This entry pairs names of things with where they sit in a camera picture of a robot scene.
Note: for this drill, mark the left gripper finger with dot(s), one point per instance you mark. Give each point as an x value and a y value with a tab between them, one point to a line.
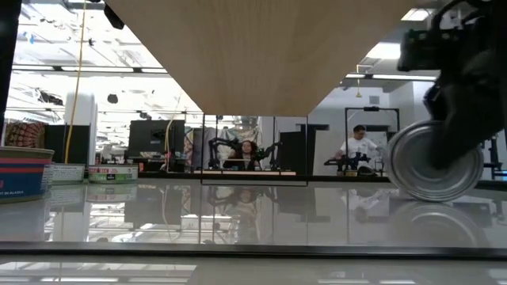
114	17

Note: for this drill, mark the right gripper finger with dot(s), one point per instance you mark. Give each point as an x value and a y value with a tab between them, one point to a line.
451	146

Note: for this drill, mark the silver can green white label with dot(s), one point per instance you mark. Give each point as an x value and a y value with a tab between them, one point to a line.
68	173
412	166
113	174

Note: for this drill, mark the gold-lid can blue label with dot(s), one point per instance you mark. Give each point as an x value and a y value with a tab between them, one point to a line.
21	174

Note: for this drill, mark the black background robot arm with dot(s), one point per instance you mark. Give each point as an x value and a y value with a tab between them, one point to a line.
216	150
273	152
348	161

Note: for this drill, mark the wooden shelf black legs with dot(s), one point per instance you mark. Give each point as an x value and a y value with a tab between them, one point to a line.
257	55

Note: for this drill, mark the long ceiling light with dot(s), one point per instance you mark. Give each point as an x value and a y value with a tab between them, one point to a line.
396	77

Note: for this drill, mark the black round ceiling fixture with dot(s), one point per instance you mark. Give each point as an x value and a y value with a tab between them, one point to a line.
112	99

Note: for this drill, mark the person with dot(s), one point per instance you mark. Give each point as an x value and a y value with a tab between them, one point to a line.
358	146
246	149

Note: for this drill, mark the white board panel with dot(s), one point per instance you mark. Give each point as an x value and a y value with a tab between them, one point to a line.
326	152

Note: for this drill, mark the large black monitor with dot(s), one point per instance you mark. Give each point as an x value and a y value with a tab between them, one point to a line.
154	138

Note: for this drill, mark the black cabinet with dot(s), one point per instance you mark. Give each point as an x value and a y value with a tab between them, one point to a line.
67	146

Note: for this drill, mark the red patterned tapestry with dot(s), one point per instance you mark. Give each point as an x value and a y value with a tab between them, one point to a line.
25	134

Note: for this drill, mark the dark partition panel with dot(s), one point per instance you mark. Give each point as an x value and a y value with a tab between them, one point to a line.
293	150

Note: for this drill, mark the patterned hanging cloth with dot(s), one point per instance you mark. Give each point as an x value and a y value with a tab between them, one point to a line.
237	130

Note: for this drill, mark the background wooden table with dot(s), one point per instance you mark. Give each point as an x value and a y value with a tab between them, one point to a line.
245	173

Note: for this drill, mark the white glossy table sheet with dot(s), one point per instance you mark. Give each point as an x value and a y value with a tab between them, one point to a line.
253	213

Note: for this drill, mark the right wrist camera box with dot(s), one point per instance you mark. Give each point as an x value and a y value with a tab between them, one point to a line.
420	51

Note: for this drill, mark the black background station frame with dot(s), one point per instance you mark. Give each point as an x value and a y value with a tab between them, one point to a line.
371	108

